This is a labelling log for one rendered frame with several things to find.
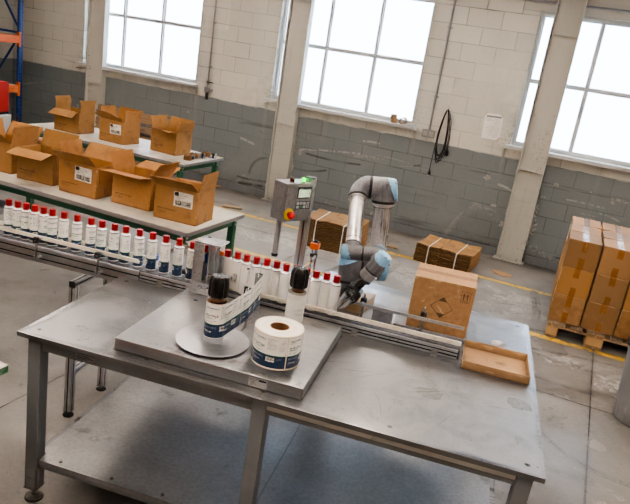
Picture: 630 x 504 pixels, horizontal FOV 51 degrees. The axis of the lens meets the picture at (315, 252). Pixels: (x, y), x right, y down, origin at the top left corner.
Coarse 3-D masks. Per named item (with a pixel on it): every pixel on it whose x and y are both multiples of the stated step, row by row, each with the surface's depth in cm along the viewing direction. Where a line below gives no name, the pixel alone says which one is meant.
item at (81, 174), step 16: (64, 144) 500; (80, 144) 517; (96, 144) 524; (64, 160) 496; (80, 160) 486; (96, 160) 518; (64, 176) 500; (80, 176) 495; (96, 176) 490; (112, 176) 505; (80, 192) 498; (96, 192) 494
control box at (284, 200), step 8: (280, 184) 317; (288, 184) 314; (296, 184) 317; (304, 184) 320; (280, 192) 317; (288, 192) 315; (296, 192) 318; (272, 200) 322; (280, 200) 318; (288, 200) 316; (296, 200) 320; (304, 200) 323; (272, 208) 323; (280, 208) 318; (288, 208) 318; (272, 216) 323; (280, 216) 319; (296, 216) 323; (304, 216) 326
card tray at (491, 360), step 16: (464, 352) 317; (480, 352) 320; (496, 352) 321; (512, 352) 319; (464, 368) 300; (480, 368) 298; (496, 368) 296; (512, 368) 308; (528, 368) 303; (528, 384) 294
